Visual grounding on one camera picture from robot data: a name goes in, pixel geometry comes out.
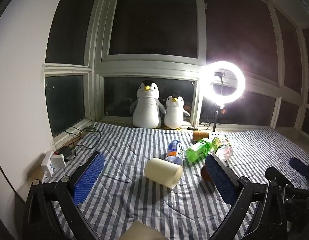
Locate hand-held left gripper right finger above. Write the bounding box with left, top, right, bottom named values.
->
left=205, top=152, right=288, bottom=240

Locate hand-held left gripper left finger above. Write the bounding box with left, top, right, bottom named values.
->
left=22, top=151, right=105, bottom=240

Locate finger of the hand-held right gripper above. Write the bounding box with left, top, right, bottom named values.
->
left=265, top=166, right=295, bottom=189
left=289, top=156, right=309, bottom=179

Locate cream cup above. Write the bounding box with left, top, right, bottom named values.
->
left=144, top=157, right=183, bottom=188

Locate dark brown cup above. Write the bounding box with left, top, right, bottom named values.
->
left=200, top=165, right=213, bottom=182

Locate brown paper cup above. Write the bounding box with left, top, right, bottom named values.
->
left=192, top=130, right=211, bottom=142

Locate clear bottle with green label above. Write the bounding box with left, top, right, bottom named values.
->
left=211, top=135, right=233, bottom=161

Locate black power adapter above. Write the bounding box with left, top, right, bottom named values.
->
left=55, top=146, right=73, bottom=163

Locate green plastic bottle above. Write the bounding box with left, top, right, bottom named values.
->
left=185, top=138, right=213, bottom=162

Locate white power strip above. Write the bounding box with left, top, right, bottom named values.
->
left=41, top=150, right=66, bottom=178

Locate striped blanket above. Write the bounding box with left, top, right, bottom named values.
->
left=42, top=121, right=309, bottom=240

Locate blue label plastic bottle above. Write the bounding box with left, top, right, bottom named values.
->
left=164, top=140, right=184, bottom=166

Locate black tripod stand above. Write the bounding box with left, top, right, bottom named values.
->
left=209, top=104, right=226, bottom=133

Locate beige soft block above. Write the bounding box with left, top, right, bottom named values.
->
left=121, top=220, right=165, bottom=240

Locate small penguin plush toy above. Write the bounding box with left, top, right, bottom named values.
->
left=164, top=95, right=190, bottom=130

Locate large penguin plush toy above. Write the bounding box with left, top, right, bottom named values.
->
left=130, top=80, right=167, bottom=130

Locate black phone holder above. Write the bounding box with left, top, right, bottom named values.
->
left=214, top=69, right=226, bottom=98

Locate black cable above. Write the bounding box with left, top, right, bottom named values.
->
left=64, top=127, right=102, bottom=161

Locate ring light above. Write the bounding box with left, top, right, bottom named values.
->
left=199, top=60, right=246, bottom=105

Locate white window frame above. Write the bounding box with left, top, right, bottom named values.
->
left=42, top=0, right=309, bottom=146

